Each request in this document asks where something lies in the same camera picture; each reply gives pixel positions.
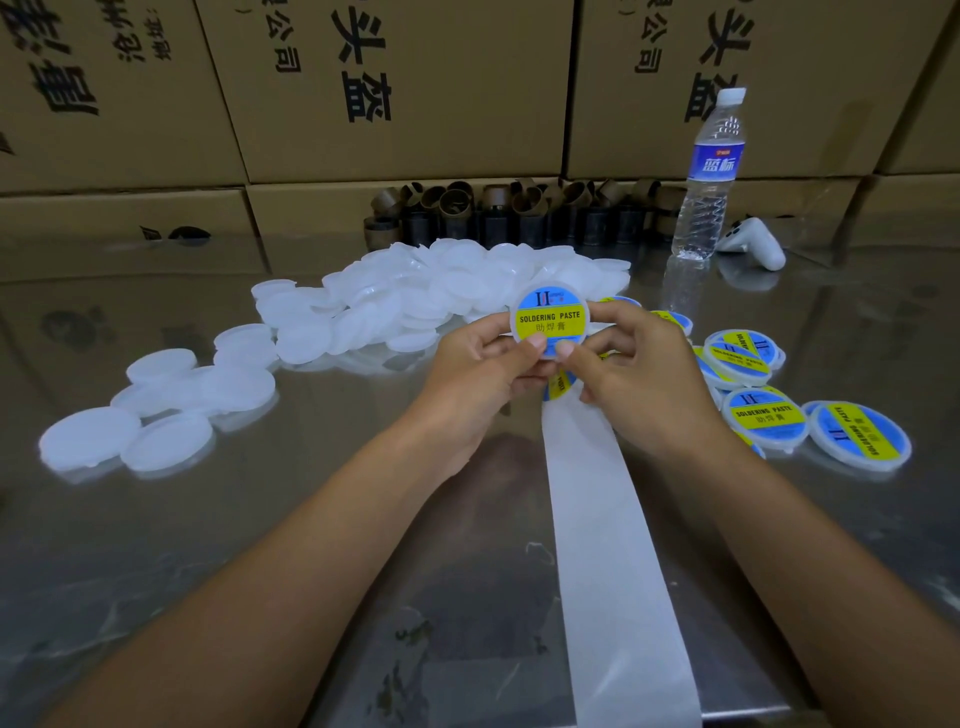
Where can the person's left hand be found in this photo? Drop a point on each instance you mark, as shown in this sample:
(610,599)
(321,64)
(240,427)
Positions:
(465,398)

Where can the person's right hand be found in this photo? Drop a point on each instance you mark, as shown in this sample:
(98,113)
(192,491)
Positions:
(653,390)

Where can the pile of white plastic lids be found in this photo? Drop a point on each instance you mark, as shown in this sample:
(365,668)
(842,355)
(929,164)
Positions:
(383,282)

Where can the sticker roll with backing strip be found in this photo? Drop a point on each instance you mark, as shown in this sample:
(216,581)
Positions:
(615,600)

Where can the person's right forearm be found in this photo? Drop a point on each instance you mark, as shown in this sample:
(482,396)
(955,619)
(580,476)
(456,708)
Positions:
(840,600)

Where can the person's left forearm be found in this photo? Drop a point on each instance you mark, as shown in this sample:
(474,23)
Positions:
(240,615)

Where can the white handheld controller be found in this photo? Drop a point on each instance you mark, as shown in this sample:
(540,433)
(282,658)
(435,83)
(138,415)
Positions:
(750,245)

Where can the row of dark cardboard tubes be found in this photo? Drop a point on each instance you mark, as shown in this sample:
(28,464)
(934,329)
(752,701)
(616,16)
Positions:
(473,213)

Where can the clear plastic water bottle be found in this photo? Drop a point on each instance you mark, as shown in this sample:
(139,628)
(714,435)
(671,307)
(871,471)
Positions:
(707,177)

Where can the stack of brown cardboard boxes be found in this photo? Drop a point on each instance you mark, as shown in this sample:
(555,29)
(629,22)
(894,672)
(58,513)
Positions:
(413,83)

